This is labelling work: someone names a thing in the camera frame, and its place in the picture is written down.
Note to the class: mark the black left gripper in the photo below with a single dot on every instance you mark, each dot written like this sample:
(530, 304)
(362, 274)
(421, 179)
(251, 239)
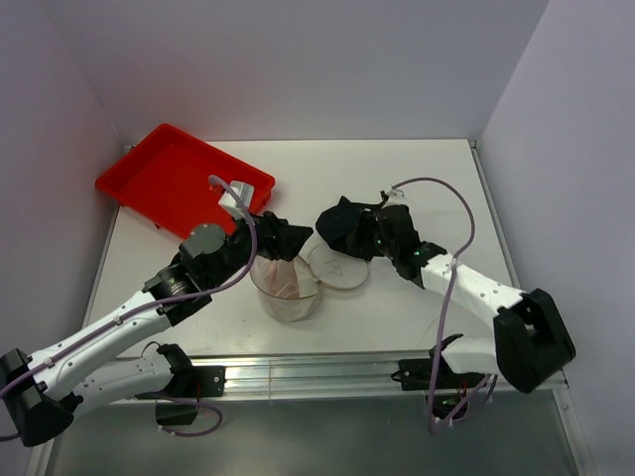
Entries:
(285, 239)

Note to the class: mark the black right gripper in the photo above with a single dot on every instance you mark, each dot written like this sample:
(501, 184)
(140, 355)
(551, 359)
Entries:
(379, 253)

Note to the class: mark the beige bra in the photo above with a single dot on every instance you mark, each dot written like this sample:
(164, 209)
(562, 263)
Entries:
(281, 279)

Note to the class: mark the black garment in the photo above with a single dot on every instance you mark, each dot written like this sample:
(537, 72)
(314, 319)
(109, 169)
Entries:
(350, 228)

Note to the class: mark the white mesh laundry bag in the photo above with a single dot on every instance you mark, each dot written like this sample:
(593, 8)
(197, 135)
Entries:
(328, 269)

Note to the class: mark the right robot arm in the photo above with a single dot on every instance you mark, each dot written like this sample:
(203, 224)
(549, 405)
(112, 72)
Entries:
(528, 341)

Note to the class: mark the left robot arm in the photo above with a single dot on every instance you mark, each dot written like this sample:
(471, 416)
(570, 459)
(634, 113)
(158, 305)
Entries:
(46, 390)

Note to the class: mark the red plastic tray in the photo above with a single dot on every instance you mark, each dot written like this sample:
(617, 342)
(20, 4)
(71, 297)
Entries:
(165, 179)

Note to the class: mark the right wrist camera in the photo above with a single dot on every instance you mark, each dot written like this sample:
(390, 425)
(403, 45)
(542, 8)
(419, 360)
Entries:
(393, 196)

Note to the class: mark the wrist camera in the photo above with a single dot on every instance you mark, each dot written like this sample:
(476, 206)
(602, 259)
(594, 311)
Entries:
(393, 196)
(236, 197)

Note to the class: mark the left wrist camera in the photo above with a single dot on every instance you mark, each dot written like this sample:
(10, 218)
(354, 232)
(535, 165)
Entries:
(236, 197)

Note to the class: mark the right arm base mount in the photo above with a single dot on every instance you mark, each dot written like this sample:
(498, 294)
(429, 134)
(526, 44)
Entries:
(416, 375)

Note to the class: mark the aluminium mounting rail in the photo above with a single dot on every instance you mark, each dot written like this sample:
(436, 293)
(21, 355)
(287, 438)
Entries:
(310, 376)

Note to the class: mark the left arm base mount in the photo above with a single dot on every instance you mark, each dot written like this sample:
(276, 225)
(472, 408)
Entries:
(198, 379)

